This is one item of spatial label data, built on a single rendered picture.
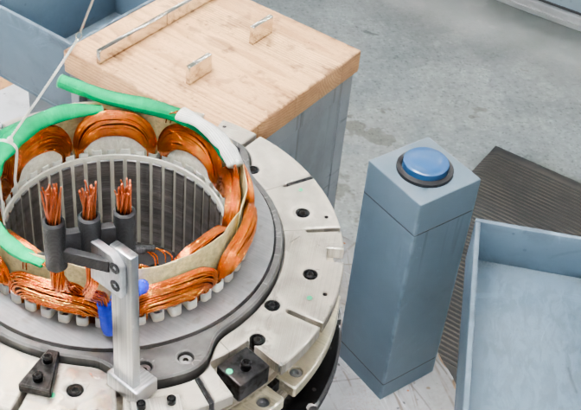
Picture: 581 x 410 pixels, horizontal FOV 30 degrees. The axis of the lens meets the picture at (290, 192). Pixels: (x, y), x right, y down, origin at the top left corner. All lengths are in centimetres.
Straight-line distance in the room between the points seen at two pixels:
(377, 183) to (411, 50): 213
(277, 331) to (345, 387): 39
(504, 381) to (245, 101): 33
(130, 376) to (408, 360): 47
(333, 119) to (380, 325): 20
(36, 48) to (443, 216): 41
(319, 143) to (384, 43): 204
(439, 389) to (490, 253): 27
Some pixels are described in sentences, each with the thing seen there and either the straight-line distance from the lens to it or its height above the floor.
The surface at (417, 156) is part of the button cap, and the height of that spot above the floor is 104.
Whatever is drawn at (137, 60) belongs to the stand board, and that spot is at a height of 107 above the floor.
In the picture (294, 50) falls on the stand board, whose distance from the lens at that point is 102.
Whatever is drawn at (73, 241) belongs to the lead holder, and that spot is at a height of 121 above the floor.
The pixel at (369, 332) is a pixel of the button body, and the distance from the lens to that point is 105.
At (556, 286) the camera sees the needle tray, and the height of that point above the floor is 103.
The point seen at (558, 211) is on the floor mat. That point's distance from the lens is 260.
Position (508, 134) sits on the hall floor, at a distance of 282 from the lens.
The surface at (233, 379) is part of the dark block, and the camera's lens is 68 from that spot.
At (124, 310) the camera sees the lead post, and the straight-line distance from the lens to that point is 61.
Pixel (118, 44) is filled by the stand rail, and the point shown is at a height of 108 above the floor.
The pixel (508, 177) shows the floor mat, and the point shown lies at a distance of 265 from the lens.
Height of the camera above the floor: 161
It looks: 40 degrees down
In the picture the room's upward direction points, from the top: 6 degrees clockwise
